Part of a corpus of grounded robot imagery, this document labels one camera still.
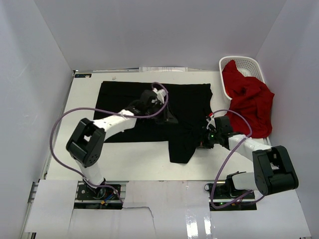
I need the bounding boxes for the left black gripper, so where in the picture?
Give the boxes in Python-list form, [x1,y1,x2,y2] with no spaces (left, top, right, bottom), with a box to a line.
[146,101,177,124]

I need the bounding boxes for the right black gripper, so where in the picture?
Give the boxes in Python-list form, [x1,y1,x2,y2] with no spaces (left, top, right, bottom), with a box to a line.
[192,126,221,149]

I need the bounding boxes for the black t shirt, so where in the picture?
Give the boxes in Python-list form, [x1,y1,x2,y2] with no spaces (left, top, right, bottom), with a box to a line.
[93,80,214,165]

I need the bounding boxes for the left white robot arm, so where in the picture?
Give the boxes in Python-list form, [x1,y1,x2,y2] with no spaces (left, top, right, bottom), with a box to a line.
[66,88,178,199]

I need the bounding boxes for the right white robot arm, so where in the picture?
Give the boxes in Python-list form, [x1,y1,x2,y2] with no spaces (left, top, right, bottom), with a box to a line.
[201,116,299,199]

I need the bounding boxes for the red t shirt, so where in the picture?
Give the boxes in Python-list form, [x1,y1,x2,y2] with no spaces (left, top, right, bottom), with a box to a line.
[222,60,275,138]

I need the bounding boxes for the white plastic basket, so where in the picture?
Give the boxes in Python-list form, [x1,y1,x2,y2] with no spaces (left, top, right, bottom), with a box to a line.
[219,56,265,102]

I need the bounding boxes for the small label sticker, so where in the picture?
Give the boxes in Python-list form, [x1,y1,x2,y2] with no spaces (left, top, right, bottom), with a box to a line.
[74,73,92,78]

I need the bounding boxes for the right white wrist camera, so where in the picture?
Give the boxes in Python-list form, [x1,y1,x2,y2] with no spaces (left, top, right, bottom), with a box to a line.
[206,113,215,131]

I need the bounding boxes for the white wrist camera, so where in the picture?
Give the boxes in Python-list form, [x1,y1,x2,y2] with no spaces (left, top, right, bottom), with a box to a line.
[206,113,215,131]
[153,88,167,104]

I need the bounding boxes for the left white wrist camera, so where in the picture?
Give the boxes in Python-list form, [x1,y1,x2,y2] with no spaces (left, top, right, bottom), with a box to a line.
[153,88,167,104]

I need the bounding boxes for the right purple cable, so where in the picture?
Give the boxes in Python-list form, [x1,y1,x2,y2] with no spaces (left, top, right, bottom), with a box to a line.
[208,109,267,209]

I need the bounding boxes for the purple cable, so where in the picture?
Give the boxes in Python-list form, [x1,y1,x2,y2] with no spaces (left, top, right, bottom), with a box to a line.
[208,109,267,209]
[50,82,124,204]

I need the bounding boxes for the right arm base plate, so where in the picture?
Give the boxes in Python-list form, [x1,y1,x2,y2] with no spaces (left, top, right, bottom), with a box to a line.
[209,183,257,212]

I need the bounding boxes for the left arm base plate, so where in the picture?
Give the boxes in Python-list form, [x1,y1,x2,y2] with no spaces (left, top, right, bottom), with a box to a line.
[74,182,123,210]

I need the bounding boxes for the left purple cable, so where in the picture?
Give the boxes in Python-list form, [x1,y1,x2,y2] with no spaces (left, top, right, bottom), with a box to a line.
[50,82,124,204]

